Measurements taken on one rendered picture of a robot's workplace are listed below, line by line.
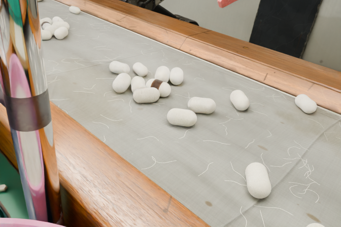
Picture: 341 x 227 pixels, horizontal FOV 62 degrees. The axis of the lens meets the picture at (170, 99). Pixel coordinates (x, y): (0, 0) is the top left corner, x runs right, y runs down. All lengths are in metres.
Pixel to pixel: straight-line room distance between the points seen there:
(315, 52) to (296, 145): 2.11
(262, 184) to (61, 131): 0.19
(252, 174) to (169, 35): 0.40
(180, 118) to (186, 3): 2.61
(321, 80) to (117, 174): 0.36
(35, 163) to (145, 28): 0.50
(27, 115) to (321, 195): 0.26
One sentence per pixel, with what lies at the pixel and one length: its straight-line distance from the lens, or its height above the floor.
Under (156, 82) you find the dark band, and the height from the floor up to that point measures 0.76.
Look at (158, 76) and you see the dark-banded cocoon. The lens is 0.42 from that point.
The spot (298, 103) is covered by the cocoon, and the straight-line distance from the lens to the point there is 0.44.
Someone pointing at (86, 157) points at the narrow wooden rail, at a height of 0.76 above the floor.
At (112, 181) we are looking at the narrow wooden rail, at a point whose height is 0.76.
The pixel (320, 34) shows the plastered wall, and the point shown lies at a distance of 2.43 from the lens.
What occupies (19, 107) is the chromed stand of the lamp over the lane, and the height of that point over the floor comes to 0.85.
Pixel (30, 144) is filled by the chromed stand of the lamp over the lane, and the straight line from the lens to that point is 0.19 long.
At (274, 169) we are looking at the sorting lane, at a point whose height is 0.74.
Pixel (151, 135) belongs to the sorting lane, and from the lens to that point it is 0.32.
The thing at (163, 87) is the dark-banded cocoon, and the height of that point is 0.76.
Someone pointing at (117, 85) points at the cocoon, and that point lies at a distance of 0.39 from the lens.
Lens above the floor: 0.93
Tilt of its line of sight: 29 degrees down
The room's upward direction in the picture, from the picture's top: 7 degrees clockwise
